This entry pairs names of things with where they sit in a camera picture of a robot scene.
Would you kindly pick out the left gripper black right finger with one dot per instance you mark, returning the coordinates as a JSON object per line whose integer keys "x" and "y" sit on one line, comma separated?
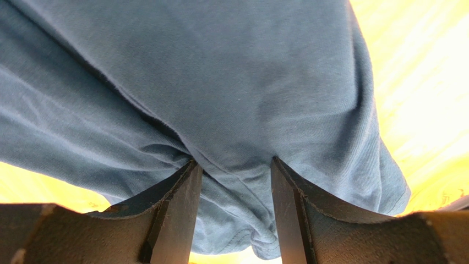
{"x": 314, "y": 226}

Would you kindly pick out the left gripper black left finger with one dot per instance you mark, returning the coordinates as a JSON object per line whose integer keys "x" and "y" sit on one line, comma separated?
{"x": 154, "y": 226}

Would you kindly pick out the teal blue t shirt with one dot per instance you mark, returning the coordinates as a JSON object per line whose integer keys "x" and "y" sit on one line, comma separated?
{"x": 115, "y": 96}

